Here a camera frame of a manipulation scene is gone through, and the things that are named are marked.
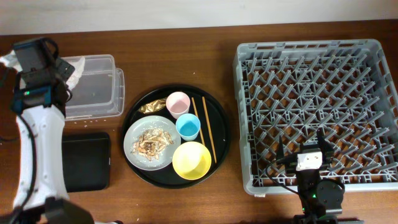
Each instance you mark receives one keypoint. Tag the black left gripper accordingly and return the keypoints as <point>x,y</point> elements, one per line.
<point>67,68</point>

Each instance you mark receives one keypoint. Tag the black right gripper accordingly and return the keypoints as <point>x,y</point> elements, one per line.
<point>325,149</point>

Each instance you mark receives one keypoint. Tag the white paper napkin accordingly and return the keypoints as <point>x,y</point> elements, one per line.
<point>79,64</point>

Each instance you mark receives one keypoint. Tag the yellow bowl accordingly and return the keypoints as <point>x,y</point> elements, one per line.
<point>191,160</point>

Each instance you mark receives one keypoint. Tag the gold foil wrapper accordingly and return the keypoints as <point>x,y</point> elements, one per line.
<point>153,106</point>

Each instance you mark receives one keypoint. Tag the blue cup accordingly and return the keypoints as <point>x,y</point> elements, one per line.
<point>188,126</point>

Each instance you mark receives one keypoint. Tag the food scraps pile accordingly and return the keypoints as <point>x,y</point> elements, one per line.
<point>151,143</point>

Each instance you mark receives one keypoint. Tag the grey plate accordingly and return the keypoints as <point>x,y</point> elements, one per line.
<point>138,127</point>

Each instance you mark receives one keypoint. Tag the pink cup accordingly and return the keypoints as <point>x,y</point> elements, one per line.
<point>178,103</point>

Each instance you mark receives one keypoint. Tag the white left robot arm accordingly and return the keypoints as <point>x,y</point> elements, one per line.
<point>42,191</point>

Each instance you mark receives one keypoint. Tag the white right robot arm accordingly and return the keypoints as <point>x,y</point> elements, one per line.
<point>321,198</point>

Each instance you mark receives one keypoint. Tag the clear plastic waste bin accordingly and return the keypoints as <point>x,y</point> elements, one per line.
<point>100,91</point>

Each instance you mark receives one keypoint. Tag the grey dishwasher rack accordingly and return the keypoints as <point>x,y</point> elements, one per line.
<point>287,91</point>

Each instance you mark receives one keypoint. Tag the black rectangular tray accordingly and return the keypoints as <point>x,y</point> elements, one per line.
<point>86,161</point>

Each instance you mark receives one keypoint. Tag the round black serving tray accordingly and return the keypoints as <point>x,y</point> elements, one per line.
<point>167,178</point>

